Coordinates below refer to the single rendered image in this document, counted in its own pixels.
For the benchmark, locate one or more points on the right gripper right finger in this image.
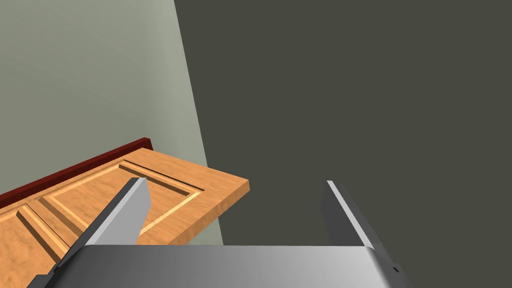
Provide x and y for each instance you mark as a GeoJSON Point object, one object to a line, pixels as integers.
{"type": "Point", "coordinates": [344, 228]}

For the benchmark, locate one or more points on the light wooden panelled door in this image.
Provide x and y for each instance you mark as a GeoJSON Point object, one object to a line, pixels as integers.
{"type": "Point", "coordinates": [180, 180]}

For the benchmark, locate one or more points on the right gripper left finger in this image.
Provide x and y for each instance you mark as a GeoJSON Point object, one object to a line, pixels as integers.
{"type": "Point", "coordinates": [124, 220]}

